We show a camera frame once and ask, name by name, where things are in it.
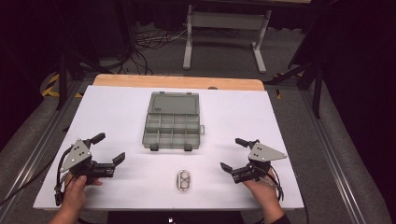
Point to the grey plastic compartment box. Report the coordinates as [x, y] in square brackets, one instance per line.
[172, 124]

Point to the white metal stand frame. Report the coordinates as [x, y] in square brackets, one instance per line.
[227, 21]

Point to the person's left hand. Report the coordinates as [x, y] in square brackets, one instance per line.
[74, 193]

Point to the yellow black hazard tape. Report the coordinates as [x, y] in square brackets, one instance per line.
[51, 88]

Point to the black tripod stand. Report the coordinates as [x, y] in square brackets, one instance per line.
[316, 77]

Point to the white table board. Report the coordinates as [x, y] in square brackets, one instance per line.
[124, 102]

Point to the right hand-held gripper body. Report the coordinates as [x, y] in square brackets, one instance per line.
[263, 154]

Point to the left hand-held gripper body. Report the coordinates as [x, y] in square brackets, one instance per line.
[80, 157]

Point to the small clear oval case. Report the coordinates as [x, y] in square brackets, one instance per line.
[183, 180]

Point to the aluminium floor rail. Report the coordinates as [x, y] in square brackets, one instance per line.
[333, 149]
[34, 149]

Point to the person's right hand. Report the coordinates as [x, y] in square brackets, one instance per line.
[266, 194]

